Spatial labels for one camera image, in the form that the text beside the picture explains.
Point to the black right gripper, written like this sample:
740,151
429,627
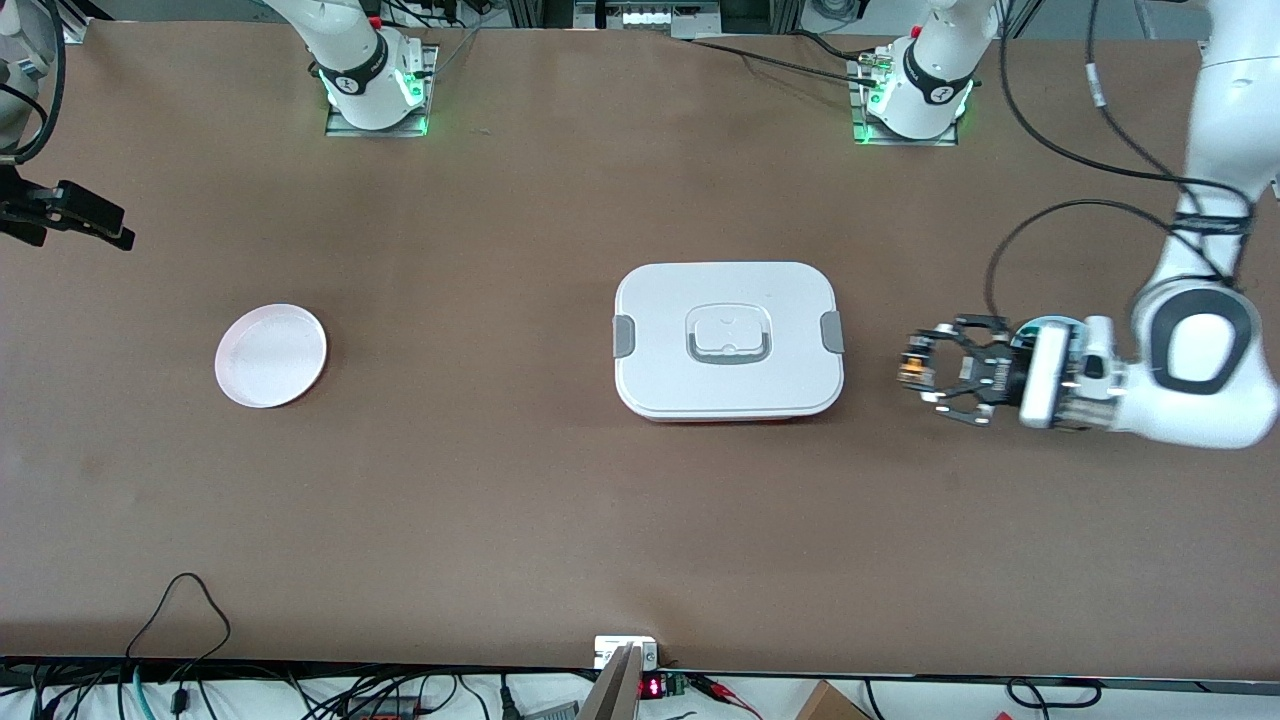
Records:
30,208

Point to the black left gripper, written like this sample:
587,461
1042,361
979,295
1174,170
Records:
1003,378

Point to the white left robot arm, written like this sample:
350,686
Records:
1230,100

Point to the light blue plate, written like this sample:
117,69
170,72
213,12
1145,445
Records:
1060,322

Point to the pale pink plate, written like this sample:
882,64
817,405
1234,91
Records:
270,355

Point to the white lunch box grey clips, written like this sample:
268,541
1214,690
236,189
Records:
680,300

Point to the brown cardboard box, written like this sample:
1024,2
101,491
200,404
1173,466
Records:
830,705

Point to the red clip leads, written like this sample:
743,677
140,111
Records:
715,688

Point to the green terminal block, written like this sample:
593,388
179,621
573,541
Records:
674,686

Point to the red digit display module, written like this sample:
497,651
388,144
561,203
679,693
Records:
651,688

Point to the small white box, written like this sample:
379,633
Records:
610,650

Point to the white power strip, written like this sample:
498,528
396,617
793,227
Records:
660,17

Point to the grey metal bar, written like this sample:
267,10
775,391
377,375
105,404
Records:
610,700

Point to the aluminium frame rail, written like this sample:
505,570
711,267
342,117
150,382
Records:
75,25

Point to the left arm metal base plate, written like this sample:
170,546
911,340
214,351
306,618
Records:
935,142

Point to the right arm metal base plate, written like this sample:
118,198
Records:
380,132

